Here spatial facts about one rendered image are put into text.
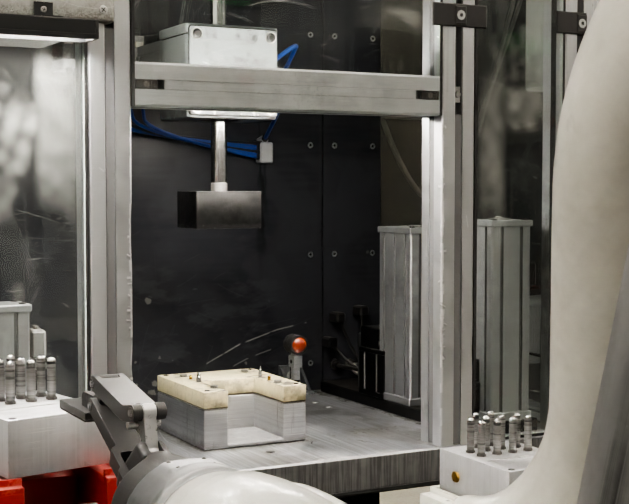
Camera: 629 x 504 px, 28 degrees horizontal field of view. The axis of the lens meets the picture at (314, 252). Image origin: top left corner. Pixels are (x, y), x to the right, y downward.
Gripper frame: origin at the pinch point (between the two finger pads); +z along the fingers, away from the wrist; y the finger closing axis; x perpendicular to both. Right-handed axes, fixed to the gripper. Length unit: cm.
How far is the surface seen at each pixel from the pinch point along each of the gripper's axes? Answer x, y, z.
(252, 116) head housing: -33, 30, 41
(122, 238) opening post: -11.4, 16.7, 24.5
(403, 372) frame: -56, -2, 43
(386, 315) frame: -56, 5, 47
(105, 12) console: -9.4, 38.8, 23.2
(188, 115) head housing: -25, 30, 41
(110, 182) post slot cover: -10.2, 22.3, 24.5
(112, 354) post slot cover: -10.3, 5.1, 24.5
